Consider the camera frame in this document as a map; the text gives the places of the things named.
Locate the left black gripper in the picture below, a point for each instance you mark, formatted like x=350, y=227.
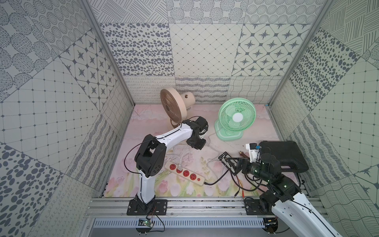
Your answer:
x=197, y=143

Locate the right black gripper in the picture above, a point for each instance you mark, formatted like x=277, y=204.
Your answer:
x=244, y=161

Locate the white red power strip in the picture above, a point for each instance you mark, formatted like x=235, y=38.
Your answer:
x=185, y=173

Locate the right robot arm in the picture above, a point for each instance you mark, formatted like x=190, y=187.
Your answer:
x=285, y=199

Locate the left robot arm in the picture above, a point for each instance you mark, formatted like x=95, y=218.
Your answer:
x=151, y=154

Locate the pink desk fan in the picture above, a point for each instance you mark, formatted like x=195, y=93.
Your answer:
x=176, y=105

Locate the green desk fan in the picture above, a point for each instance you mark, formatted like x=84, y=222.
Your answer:
x=235, y=116

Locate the black multi-port adapter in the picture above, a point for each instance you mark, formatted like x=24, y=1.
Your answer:
x=234, y=165

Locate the brown metal connector tool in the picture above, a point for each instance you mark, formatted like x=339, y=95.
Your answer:
x=242, y=154

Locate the black plastic tool case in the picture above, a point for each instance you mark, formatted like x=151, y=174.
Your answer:
x=287, y=153

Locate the right controller board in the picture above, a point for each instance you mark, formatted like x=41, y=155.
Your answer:
x=270, y=225

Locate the controller board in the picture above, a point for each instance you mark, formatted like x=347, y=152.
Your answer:
x=144, y=226
x=270, y=225

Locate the left controller board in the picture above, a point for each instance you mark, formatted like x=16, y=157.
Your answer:
x=144, y=226

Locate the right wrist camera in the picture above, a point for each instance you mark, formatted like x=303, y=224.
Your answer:
x=253, y=151

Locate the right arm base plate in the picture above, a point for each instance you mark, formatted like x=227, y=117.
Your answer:
x=257, y=207

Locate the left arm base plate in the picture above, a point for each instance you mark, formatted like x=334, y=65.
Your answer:
x=155, y=207

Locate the aluminium mounting rail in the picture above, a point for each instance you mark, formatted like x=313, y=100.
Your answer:
x=177, y=207

